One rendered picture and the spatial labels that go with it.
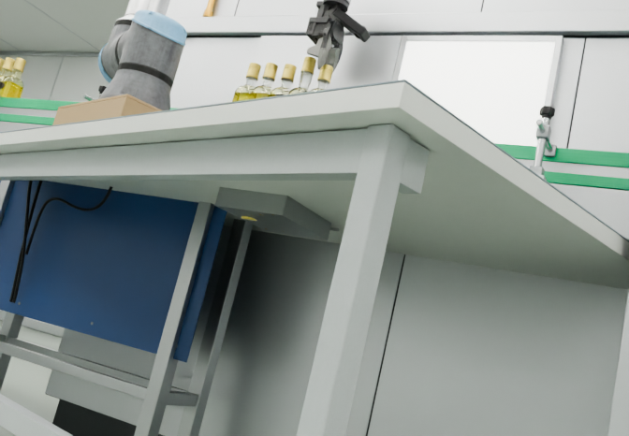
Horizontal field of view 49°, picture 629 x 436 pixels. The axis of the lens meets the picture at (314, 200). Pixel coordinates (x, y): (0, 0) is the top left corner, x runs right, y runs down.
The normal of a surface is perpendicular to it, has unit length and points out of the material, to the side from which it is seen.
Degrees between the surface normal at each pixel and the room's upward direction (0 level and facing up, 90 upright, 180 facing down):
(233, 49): 90
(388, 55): 90
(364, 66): 90
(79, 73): 90
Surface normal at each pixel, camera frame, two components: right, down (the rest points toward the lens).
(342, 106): -0.67, -0.30
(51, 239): -0.43, -0.29
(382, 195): 0.70, 0.02
